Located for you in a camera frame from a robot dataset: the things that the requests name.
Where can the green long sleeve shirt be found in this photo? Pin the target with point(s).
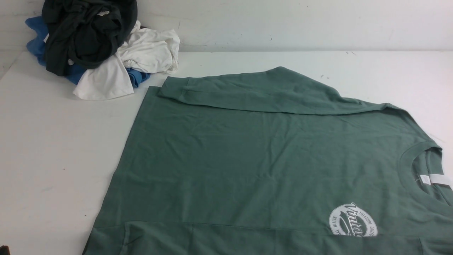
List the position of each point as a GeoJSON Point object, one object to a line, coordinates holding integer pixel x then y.
{"type": "Point", "coordinates": [273, 163]}

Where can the white crumpled garment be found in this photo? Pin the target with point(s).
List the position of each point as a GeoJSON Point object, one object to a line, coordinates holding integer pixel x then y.
{"type": "Point", "coordinates": [145, 51]}

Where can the black crumpled garment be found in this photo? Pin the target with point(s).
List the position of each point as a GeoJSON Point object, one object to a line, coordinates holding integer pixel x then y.
{"type": "Point", "coordinates": [87, 32]}

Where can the blue crumpled garment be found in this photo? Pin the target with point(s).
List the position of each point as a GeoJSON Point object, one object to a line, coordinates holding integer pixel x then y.
{"type": "Point", "coordinates": [74, 73]}

